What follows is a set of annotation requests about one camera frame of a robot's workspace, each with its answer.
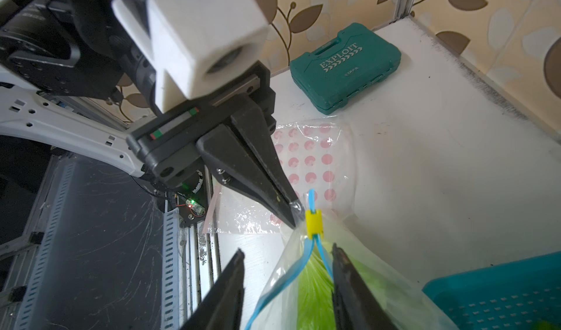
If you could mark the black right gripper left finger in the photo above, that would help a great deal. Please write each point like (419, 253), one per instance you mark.
(222, 308)

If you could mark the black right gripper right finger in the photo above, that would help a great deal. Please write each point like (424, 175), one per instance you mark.
(355, 307)

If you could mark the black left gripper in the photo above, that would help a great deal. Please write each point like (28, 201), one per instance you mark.
(242, 156)

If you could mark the clear blue-zip zipper bag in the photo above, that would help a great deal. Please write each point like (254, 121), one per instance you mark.
(406, 305)

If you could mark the clear pink-zip dotted bag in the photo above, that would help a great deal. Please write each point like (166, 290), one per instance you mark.
(314, 155)

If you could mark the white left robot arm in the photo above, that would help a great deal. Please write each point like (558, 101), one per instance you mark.
(80, 82)

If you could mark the green plastic tool case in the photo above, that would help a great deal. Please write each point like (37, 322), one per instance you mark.
(335, 73)

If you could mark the teal plastic basket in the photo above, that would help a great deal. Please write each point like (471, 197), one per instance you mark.
(519, 295)

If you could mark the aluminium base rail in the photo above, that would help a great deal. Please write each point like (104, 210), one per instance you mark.
(98, 252)

